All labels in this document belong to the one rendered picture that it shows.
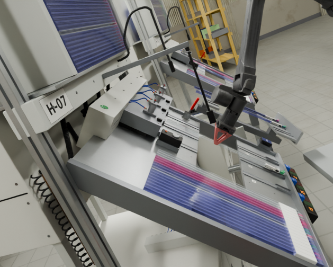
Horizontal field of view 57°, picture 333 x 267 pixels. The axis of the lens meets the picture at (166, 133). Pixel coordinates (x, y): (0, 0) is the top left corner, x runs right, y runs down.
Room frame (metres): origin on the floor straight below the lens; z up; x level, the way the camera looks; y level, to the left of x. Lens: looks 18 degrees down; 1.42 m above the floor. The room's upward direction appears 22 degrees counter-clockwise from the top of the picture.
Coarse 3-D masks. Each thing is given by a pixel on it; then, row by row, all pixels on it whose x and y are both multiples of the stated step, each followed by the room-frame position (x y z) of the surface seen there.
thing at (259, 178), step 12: (240, 144) 1.22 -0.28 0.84; (240, 156) 1.10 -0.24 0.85; (252, 156) 1.14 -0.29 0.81; (264, 156) 1.18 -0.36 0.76; (240, 168) 1.01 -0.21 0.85; (252, 168) 1.03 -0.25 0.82; (264, 168) 1.06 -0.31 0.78; (252, 180) 0.94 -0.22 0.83; (264, 180) 0.96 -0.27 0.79; (276, 180) 1.00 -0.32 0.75; (264, 192) 0.88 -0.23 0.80; (276, 192) 0.91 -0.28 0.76; (288, 192) 0.93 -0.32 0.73; (288, 204) 0.86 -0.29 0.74
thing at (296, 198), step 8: (280, 160) 1.15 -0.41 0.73; (280, 168) 1.11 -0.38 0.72; (288, 176) 1.02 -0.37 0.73; (288, 184) 0.98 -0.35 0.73; (296, 192) 0.91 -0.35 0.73; (296, 200) 0.87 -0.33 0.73; (296, 208) 0.85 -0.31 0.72; (304, 208) 0.82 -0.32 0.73; (304, 216) 0.79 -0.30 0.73; (312, 232) 0.71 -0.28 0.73; (320, 248) 0.65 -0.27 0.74; (328, 264) 0.59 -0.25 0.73
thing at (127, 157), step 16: (176, 112) 1.32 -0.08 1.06; (160, 128) 1.09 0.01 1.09; (176, 128) 1.14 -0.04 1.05; (192, 128) 1.20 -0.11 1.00; (96, 144) 0.84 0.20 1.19; (112, 144) 0.87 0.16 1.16; (128, 144) 0.90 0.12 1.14; (144, 144) 0.93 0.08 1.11; (192, 144) 1.06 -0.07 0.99; (80, 160) 0.74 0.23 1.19; (96, 160) 0.76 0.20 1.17; (112, 160) 0.79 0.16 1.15; (128, 160) 0.81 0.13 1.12; (144, 160) 0.84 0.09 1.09; (192, 160) 0.94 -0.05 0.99; (128, 176) 0.74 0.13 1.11; (144, 176) 0.76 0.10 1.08
